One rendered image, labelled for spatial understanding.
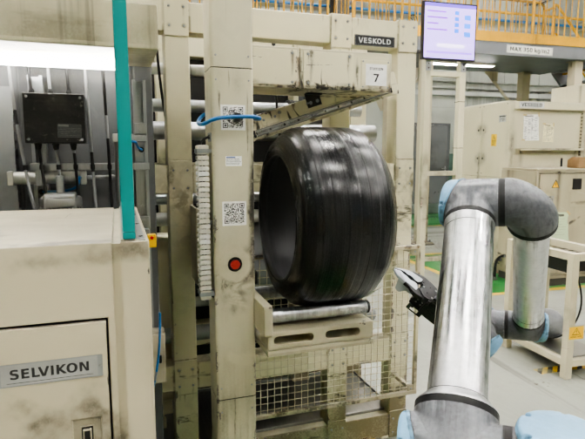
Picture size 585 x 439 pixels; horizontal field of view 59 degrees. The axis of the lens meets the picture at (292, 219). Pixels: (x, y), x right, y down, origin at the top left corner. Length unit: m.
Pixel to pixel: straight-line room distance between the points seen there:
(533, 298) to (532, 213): 0.36
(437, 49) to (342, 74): 3.57
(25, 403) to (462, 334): 0.76
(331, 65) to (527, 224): 1.00
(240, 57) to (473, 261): 0.90
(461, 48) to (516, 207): 4.46
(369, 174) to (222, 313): 0.62
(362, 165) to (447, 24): 4.16
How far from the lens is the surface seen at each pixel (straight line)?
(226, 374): 1.72
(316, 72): 1.96
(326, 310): 1.66
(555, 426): 0.99
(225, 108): 1.58
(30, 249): 0.85
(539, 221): 1.31
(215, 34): 1.60
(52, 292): 0.86
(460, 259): 1.16
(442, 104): 12.70
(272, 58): 1.91
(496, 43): 8.81
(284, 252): 1.98
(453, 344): 1.05
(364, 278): 1.59
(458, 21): 5.69
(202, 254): 1.61
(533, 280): 1.50
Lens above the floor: 1.40
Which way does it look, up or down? 7 degrees down
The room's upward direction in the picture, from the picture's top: straight up
